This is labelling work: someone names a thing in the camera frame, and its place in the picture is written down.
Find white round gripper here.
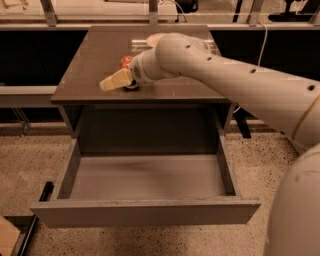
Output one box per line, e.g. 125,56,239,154
99,49,165,91

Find red coke can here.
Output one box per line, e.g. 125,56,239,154
120,55,139,90

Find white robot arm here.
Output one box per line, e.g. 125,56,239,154
100,33,320,256

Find dark grey drawer cabinet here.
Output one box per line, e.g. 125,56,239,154
52,26,231,156

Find open grey top drawer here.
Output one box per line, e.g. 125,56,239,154
30,140,260,228

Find grey horizontal railing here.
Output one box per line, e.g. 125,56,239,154
0,86,57,108

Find black floor rail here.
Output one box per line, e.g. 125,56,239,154
17,181,54,256

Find white cable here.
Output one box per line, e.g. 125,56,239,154
233,22,269,114

